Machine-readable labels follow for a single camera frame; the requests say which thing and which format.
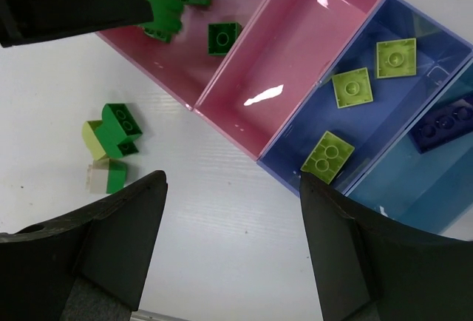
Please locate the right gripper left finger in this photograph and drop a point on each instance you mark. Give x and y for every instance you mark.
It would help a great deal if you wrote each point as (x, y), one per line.
(88, 264)

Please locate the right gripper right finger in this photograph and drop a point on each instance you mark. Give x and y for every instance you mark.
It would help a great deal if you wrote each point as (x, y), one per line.
(370, 267)

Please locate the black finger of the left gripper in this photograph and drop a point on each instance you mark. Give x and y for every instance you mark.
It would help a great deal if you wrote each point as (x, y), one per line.
(34, 21)

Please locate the small green curved lego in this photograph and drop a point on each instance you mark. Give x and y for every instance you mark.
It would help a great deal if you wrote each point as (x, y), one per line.
(166, 20)

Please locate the dark blue lego plate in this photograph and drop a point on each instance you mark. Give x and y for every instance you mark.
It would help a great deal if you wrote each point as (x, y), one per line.
(443, 125)

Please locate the lime square lego front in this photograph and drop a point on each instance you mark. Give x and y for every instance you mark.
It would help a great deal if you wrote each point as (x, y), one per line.
(352, 88)

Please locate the green lego brick half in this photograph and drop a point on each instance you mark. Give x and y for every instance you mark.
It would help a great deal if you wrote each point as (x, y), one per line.
(222, 36)

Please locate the lime 2x2 lego brick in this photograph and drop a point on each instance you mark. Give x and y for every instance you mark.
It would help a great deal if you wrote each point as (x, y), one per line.
(396, 58)

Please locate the white lego brick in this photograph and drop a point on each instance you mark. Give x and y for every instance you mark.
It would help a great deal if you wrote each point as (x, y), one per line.
(97, 177)

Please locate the green lego on white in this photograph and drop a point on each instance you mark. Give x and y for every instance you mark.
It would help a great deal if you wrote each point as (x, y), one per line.
(116, 177)

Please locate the light blue bin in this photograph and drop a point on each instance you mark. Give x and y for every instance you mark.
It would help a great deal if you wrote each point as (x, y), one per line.
(430, 191)

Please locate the lime lego plate in bin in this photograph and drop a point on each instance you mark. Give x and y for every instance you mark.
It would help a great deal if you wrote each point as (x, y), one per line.
(328, 157)

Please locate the green curved lego middle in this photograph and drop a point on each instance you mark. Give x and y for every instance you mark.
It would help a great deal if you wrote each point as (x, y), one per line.
(111, 146)

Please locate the pale yellow curved lego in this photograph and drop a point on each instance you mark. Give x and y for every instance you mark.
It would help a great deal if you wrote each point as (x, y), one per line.
(91, 141)

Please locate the green curved lego top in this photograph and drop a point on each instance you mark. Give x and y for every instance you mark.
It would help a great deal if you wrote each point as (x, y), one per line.
(120, 124)

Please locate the large pink bin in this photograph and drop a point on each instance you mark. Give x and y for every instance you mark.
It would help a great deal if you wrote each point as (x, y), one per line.
(182, 67)

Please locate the purple bin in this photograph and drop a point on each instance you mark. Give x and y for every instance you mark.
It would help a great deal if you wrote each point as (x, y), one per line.
(371, 128)

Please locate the small pink bin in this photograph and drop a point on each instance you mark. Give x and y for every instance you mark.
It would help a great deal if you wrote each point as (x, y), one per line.
(281, 54)

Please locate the aluminium rail front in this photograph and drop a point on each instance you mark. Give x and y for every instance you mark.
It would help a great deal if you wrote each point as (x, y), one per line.
(142, 315)

